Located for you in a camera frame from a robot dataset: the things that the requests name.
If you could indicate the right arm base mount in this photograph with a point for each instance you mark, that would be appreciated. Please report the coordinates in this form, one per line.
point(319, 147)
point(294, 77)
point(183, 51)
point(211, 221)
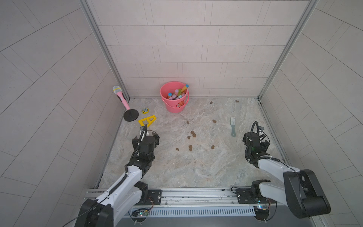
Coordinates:
point(251, 195)

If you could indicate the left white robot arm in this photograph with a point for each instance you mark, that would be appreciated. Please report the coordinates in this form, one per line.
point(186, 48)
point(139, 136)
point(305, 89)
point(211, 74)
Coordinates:
point(109, 208)

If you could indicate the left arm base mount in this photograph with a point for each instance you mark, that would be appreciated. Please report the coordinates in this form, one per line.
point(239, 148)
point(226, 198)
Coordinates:
point(148, 196)

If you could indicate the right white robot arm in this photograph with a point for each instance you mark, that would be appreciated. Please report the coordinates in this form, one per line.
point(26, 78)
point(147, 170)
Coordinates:
point(301, 191)

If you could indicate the small yellow blue toy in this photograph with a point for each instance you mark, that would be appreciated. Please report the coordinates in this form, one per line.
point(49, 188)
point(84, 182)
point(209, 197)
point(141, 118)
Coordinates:
point(145, 111)

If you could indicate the pink plastic bucket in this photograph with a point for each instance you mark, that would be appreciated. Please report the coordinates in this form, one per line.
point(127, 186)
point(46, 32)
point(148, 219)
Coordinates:
point(173, 100)

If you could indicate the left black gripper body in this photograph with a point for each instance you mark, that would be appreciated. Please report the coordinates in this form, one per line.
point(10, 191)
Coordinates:
point(155, 141)

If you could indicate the yellow triangle stencil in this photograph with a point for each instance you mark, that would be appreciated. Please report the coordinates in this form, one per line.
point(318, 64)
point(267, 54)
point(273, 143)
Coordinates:
point(147, 121)

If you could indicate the pink toy microphone on stand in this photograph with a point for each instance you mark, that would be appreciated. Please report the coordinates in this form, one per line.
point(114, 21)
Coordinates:
point(131, 114)

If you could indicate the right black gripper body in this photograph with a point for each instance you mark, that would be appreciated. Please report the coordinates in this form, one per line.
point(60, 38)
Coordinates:
point(245, 138)

